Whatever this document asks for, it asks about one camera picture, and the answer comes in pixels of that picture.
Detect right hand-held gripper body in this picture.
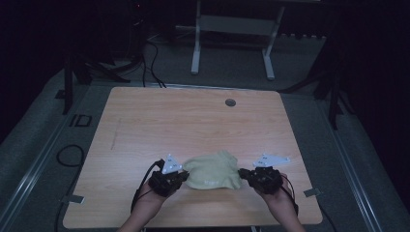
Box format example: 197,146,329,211
246,153,292,195

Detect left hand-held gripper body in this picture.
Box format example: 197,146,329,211
147,153,190,198

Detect person's left hand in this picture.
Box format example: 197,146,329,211
137,181,169,206

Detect person's right hand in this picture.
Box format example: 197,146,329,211
256,172,294,207

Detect black tripod stand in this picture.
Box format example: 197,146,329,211
54,52,132,116
278,62,357,131

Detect left hand-held gripper black cable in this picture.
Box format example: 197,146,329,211
130,159,166,215

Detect hand-held gripper black cable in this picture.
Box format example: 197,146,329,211
130,159,166,215
279,175,300,217

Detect right hand-held gripper black cable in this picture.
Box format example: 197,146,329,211
279,175,300,217

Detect metal floor rail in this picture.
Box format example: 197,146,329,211
317,99,385,232
0,112,76,230

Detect grey metal bracket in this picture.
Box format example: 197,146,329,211
60,194,86,206

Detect black floor bracket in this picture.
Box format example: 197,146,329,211
69,113,94,129

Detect black floor cables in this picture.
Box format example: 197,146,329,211
140,38,168,89

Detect white metal stand frame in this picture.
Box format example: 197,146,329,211
190,0,286,81

